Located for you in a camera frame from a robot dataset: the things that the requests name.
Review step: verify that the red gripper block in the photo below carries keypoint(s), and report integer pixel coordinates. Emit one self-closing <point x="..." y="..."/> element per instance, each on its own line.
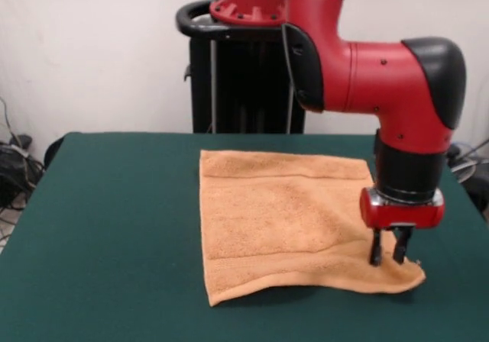
<point x="401" y="216"/>

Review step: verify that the tan terry towel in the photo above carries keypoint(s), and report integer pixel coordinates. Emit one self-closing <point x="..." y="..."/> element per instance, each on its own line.
<point x="275" y="220"/>

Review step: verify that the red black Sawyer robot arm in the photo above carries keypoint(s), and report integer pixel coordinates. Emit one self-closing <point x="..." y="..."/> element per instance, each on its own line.
<point x="366" y="78"/>

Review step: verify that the dark green tablecloth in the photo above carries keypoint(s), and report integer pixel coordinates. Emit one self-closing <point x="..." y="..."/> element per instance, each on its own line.
<point x="114" y="223"/>

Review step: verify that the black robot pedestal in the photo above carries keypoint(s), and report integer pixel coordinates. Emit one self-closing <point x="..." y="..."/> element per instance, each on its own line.
<point x="248" y="90"/>

